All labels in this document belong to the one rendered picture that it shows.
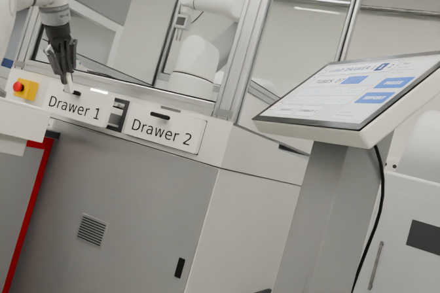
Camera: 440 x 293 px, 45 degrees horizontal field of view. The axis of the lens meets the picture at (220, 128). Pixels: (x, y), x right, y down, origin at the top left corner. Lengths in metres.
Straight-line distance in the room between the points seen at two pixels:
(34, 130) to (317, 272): 0.72
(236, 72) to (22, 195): 0.86
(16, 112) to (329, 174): 0.73
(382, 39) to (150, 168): 3.54
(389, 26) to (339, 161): 3.78
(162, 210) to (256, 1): 0.73
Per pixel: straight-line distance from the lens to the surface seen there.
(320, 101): 1.35
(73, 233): 1.93
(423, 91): 1.17
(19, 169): 1.92
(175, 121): 1.70
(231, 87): 1.65
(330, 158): 1.32
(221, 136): 1.63
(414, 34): 4.94
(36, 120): 1.19
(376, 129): 1.10
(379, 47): 4.97
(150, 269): 1.74
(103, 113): 1.77
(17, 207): 1.97
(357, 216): 1.32
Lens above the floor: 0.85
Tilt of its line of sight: 2 degrees up
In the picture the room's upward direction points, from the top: 16 degrees clockwise
